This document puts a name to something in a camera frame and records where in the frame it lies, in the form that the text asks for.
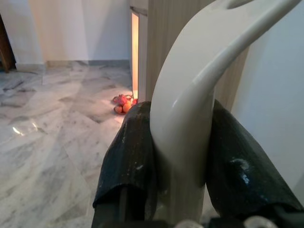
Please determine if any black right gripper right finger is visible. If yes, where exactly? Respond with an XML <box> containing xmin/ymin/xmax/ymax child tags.
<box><xmin>206</xmin><ymin>99</ymin><xmax>304</xmax><ymax>219</ymax></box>

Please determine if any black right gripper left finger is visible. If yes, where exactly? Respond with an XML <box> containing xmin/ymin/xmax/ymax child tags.
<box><xmin>91</xmin><ymin>101</ymin><xmax>158</xmax><ymax>228</ymax></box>

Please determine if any cream plastic dustpan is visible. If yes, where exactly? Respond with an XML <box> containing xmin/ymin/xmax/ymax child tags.
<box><xmin>150</xmin><ymin>0</ymin><xmax>304</xmax><ymax>228</ymax></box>

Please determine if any dark wooden furniture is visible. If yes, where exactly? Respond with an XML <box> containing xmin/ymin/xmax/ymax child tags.
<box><xmin>0</xmin><ymin>13</ymin><xmax>17</xmax><ymax>73</ymax></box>

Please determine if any light wooden wall panel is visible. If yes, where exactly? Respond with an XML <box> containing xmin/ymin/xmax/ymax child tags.
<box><xmin>130</xmin><ymin>0</ymin><xmax>249</xmax><ymax>112</ymax></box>

